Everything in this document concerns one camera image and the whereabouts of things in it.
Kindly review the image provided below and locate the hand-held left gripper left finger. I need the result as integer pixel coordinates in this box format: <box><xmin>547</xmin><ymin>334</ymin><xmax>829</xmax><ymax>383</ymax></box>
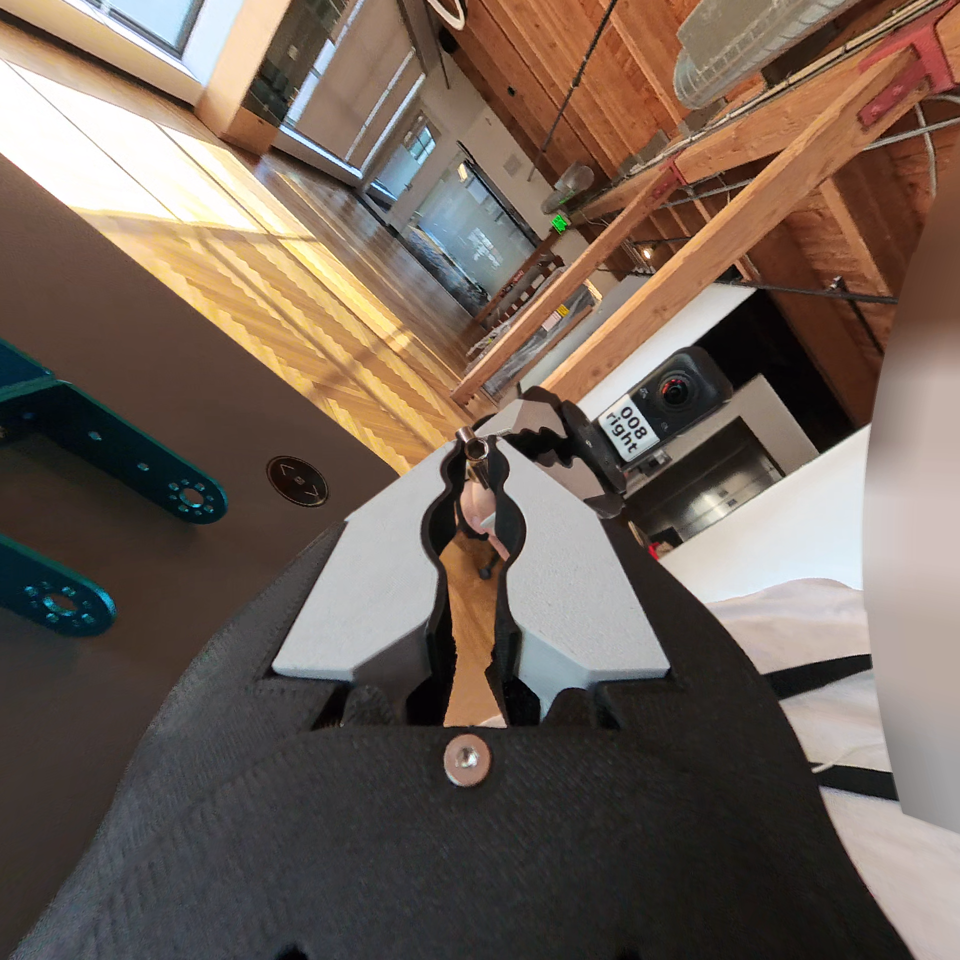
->
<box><xmin>270</xmin><ymin>442</ymin><xmax>459</xmax><ymax>727</ymax></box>

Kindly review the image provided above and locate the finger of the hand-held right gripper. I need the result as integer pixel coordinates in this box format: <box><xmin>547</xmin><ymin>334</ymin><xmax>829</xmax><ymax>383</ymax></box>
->
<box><xmin>516</xmin><ymin>385</ymin><xmax>582</xmax><ymax>451</ymax></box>
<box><xmin>536</xmin><ymin>438</ymin><xmax>627</xmax><ymax>520</ymax></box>

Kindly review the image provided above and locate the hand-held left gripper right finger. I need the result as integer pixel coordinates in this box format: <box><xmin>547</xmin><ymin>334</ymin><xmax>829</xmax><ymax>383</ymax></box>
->
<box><xmin>487</xmin><ymin>437</ymin><xmax>672</xmax><ymax>727</ymax></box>

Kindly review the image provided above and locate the small metal hex socket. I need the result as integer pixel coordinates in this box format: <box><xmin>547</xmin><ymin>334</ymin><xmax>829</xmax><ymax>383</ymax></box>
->
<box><xmin>456</xmin><ymin>426</ymin><xmax>492</xmax><ymax>483</ymax></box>

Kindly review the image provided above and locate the round black desk button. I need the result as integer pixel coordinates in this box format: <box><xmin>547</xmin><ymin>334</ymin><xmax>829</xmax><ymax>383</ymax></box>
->
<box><xmin>266</xmin><ymin>456</ymin><xmax>330</xmax><ymax>508</ymax></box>

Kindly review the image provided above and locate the dark desk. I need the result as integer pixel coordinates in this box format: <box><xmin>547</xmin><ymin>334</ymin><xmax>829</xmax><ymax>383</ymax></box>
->
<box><xmin>0</xmin><ymin>153</ymin><xmax>400</xmax><ymax>960</ymax></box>

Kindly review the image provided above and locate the thin wooden ceiling beam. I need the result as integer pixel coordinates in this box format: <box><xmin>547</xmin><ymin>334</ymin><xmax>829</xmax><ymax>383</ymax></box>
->
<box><xmin>450</xmin><ymin>161</ymin><xmax>687</xmax><ymax>406</ymax></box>

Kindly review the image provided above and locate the thick wooden ceiling beam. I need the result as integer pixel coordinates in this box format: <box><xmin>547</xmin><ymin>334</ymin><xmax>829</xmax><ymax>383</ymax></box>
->
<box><xmin>540</xmin><ymin>45</ymin><xmax>935</xmax><ymax>399</ymax></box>

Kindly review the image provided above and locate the person's white shirt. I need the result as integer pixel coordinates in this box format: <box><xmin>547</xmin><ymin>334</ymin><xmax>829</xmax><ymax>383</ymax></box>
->
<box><xmin>705</xmin><ymin>577</ymin><xmax>960</xmax><ymax>960</ymax></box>

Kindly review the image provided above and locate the white framed window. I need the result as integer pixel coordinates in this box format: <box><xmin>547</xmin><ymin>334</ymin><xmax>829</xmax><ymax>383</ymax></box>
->
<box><xmin>75</xmin><ymin>0</ymin><xmax>207</xmax><ymax>57</ymax></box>

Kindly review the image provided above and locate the black strap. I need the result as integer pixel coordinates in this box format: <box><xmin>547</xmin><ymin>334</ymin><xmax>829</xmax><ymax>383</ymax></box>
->
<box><xmin>813</xmin><ymin>765</ymin><xmax>901</xmax><ymax>802</ymax></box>
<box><xmin>765</xmin><ymin>654</ymin><xmax>875</xmax><ymax>700</ymax></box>

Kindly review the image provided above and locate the teal metal bracket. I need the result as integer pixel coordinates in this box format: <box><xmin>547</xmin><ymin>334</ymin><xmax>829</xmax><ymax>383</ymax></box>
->
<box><xmin>0</xmin><ymin>337</ymin><xmax>230</xmax><ymax>639</ymax></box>

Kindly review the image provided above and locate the silver ventilation duct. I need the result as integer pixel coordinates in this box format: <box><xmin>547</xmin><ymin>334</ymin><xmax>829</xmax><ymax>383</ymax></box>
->
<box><xmin>673</xmin><ymin>0</ymin><xmax>886</xmax><ymax>110</ymax></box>

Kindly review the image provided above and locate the red steel beam bracket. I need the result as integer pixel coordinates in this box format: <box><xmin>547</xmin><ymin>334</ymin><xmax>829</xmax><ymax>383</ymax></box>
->
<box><xmin>858</xmin><ymin>15</ymin><xmax>960</xmax><ymax>125</ymax></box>

